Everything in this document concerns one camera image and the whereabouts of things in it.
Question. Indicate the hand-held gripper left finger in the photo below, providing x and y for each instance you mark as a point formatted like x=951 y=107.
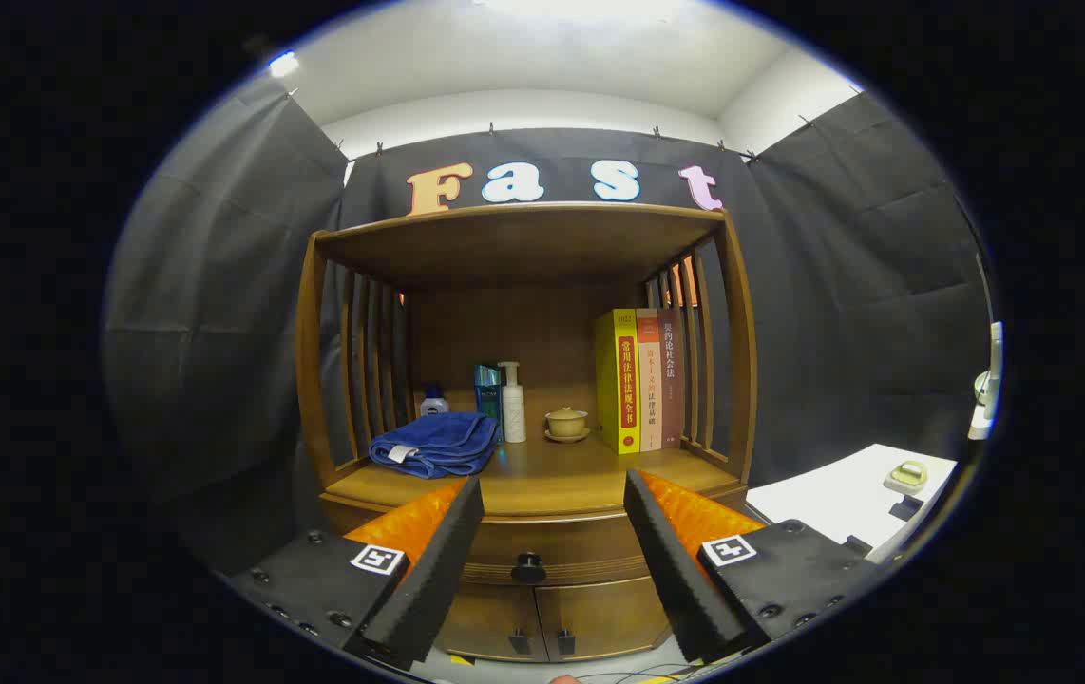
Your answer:
x=438 y=570

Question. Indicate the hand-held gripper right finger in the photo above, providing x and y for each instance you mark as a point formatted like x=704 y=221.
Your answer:
x=675 y=570

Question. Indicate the wooden drawer with black knob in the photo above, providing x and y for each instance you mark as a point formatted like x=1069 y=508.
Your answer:
x=571 y=546

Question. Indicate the wooden cabinet door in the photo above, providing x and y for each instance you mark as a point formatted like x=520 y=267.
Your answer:
x=485 y=622
x=609 y=617

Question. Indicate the wooden countertop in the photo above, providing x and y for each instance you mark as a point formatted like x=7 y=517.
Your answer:
x=561 y=475

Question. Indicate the wooden cabinet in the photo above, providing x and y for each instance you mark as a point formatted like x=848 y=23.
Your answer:
x=523 y=247

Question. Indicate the folded blue towel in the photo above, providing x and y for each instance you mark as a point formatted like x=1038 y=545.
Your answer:
x=438 y=442

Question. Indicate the small white bottle blue cap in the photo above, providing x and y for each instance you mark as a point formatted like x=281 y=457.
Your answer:
x=434 y=406

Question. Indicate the white pump bottle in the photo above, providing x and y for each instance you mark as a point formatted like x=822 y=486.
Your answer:
x=513 y=408

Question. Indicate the teal blue bottle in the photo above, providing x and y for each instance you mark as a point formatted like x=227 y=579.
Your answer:
x=487 y=394

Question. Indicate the beige lidded tea cup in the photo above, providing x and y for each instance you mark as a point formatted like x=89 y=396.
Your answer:
x=566 y=423

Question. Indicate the brown book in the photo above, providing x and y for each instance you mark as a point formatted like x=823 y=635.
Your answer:
x=672 y=380

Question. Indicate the orange and white book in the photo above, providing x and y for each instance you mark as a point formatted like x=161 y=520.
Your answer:
x=649 y=380

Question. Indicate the thick yellow book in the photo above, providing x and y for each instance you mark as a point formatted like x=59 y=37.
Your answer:
x=618 y=380

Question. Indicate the white device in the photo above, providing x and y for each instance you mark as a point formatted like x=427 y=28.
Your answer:
x=991 y=380

